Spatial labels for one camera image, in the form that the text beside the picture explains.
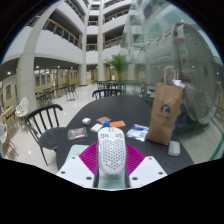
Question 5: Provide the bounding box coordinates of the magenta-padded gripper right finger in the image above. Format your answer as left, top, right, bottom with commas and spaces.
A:
125, 142, 168, 189

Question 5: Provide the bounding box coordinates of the white card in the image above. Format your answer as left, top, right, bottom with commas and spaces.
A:
90, 123, 104, 133

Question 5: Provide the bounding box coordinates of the orange card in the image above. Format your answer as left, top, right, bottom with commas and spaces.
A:
108, 120, 127, 129

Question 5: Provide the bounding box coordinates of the brown and blue paper bag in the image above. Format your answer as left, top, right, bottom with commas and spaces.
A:
145, 65, 185, 146

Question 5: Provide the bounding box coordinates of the large white round display model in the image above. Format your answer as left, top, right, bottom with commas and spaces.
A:
173, 23, 224, 126

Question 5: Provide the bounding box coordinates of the group of dark chairs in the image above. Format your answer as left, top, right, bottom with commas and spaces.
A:
34, 83, 79, 108

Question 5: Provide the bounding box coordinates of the clear packet with brown contents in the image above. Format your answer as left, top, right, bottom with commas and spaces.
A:
67, 126, 89, 141

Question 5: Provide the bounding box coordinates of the green potted palm plant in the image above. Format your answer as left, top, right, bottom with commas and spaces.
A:
104, 53, 133, 83

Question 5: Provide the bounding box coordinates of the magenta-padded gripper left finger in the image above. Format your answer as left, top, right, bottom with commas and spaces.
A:
56, 141, 100, 189

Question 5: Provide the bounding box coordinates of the white perforated computer mouse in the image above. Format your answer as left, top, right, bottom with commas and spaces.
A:
97, 126, 127, 177

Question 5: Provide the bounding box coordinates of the brown card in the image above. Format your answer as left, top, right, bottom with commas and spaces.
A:
96, 116, 112, 125

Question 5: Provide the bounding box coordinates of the clear plastic packet with print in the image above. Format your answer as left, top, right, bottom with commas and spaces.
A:
125, 123, 150, 142

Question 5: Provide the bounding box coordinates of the black chair behind table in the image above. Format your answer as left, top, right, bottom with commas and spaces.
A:
91, 88, 126, 100

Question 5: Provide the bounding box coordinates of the black spindle-back chair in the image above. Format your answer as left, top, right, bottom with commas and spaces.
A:
24, 103, 68, 167

